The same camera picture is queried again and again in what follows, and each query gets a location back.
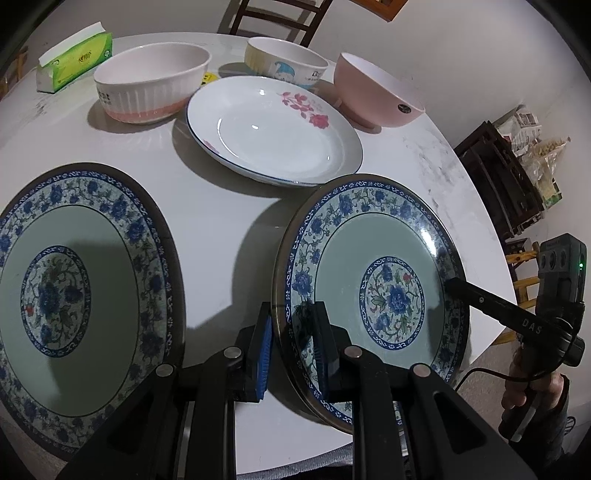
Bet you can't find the black cable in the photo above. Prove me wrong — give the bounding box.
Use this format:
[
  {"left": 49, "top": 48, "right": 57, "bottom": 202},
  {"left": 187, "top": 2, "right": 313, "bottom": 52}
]
[{"left": 454, "top": 367, "right": 557, "bottom": 393}]

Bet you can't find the blue floral plate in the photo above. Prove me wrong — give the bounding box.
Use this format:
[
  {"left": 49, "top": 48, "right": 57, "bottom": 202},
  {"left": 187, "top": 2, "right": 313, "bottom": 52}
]
[
  {"left": 0, "top": 161, "right": 186, "bottom": 462},
  {"left": 271, "top": 173, "right": 472, "bottom": 437}
]

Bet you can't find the bamboo stool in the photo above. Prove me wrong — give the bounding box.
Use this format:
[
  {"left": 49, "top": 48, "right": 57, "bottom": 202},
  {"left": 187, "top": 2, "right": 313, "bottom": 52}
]
[{"left": 505, "top": 239, "right": 542, "bottom": 306}]

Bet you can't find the dark wooden chair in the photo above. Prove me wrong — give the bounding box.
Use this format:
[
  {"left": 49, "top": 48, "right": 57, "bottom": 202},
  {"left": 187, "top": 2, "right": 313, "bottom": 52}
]
[{"left": 228, "top": 0, "right": 333, "bottom": 47}]

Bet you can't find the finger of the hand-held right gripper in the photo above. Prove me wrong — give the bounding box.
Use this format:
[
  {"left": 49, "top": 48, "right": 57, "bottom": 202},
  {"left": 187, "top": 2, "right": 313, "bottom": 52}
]
[{"left": 444, "top": 277, "right": 575, "bottom": 344}]

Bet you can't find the white plate with red flowers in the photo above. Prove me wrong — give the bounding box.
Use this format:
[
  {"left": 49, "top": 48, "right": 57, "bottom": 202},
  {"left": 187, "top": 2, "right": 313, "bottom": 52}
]
[{"left": 185, "top": 75, "right": 364, "bottom": 188}]

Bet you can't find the green and white tissue box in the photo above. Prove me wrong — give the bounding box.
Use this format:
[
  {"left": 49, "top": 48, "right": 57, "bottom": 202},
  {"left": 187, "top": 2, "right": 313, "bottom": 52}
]
[{"left": 37, "top": 21, "right": 114, "bottom": 94}]

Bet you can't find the brown picture frame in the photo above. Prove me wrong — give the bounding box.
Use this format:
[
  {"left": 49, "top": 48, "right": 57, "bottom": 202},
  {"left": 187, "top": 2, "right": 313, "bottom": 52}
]
[{"left": 369, "top": 0, "right": 410, "bottom": 22}]

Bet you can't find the ribbed pink and white bowl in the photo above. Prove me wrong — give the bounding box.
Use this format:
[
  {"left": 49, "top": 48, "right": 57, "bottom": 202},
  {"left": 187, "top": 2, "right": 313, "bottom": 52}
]
[{"left": 93, "top": 42, "right": 212, "bottom": 124}]

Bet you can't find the printed paper bag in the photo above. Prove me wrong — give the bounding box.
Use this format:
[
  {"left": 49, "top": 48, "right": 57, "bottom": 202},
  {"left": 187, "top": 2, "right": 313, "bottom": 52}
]
[{"left": 495, "top": 105, "right": 543, "bottom": 158}]

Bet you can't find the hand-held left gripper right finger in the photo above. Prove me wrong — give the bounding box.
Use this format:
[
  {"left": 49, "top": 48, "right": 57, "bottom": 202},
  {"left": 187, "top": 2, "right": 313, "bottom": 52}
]
[{"left": 309, "top": 300, "right": 539, "bottom": 480}]

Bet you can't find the clear plastic bag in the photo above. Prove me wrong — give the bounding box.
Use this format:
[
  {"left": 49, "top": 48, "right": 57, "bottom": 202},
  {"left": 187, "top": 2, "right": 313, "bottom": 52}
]
[{"left": 522, "top": 136, "right": 572, "bottom": 209}]

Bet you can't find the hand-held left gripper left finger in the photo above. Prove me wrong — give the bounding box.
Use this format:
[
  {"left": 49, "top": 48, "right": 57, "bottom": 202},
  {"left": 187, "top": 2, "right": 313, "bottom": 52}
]
[{"left": 55, "top": 302, "right": 278, "bottom": 480}]

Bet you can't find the dark wooden furniture stack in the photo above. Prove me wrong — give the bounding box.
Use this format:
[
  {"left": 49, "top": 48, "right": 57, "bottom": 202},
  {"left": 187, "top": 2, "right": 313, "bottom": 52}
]
[{"left": 455, "top": 121, "right": 546, "bottom": 241}]

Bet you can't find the person's right hand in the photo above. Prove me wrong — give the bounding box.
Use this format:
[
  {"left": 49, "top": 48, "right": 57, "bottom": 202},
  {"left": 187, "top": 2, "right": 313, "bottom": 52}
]
[{"left": 501, "top": 344, "right": 571, "bottom": 414}]

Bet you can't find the white bowl with cartoon print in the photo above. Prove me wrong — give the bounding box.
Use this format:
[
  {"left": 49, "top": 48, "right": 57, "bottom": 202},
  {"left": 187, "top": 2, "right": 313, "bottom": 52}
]
[{"left": 244, "top": 37, "right": 329, "bottom": 90}]

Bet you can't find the pink bowl with white interior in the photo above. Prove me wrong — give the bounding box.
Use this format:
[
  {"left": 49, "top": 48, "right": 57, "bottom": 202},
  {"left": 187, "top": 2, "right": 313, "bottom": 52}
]
[{"left": 333, "top": 52, "right": 426, "bottom": 128}]

